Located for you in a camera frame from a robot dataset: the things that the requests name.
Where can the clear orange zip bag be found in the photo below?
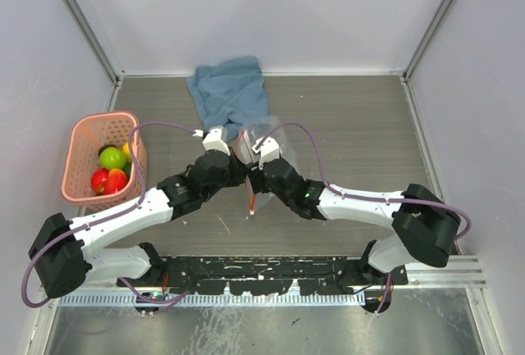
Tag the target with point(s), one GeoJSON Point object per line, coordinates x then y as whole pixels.
{"type": "Point", "coordinates": [249, 136]}

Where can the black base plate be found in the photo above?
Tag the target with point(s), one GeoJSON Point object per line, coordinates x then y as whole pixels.
{"type": "Point", "coordinates": [260, 275]}

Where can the green apple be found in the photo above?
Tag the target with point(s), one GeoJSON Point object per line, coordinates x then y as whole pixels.
{"type": "Point", "coordinates": [113, 158]}

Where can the red yellow mango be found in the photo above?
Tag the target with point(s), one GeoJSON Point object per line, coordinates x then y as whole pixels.
{"type": "Point", "coordinates": [116, 181]}

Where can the pink plastic basket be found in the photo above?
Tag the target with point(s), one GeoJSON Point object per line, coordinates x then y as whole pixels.
{"type": "Point", "coordinates": [87, 137]}

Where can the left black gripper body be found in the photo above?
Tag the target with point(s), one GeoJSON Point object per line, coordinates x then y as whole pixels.
{"type": "Point", "coordinates": [231, 178]}

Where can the grey slotted cable duct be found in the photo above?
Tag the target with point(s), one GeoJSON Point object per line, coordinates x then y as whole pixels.
{"type": "Point", "coordinates": [121, 298]}

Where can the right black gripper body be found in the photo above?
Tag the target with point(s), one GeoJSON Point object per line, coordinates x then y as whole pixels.
{"type": "Point", "coordinates": [261, 184]}

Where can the yellow pear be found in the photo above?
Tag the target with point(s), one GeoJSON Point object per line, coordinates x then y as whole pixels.
{"type": "Point", "coordinates": [126, 150]}

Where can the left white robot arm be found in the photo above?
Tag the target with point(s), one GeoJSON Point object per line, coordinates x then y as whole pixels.
{"type": "Point", "coordinates": [60, 251]}

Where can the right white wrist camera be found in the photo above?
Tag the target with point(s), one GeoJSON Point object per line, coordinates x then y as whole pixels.
{"type": "Point", "coordinates": [266, 149]}

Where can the dark brown fruit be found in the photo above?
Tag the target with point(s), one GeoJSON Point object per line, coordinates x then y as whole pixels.
{"type": "Point", "coordinates": [102, 149]}

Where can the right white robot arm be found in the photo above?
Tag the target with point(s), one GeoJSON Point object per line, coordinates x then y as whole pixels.
{"type": "Point", "coordinates": [423, 230]}

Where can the red apple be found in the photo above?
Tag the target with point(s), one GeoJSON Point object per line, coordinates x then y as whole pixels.
{"type": "Point", "coordinates": [98, 180]}

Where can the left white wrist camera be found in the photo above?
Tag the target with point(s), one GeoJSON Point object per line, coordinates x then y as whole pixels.
{"type": "Point", "coordinates": [214, 139]}

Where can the blue cloth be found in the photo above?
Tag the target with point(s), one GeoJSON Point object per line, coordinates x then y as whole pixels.
{"type": "Point", "coordinates": [229, 94]}

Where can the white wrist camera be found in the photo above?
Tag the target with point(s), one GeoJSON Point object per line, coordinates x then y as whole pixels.
{"type": "Point", "coordinates": [214, 139]}
{"type": "Point", "coordinates": [266, 149]}

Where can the green fruit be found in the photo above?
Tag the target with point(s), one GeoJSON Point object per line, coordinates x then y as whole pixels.
{"type": "Point", "coordinates": [127, 169]}

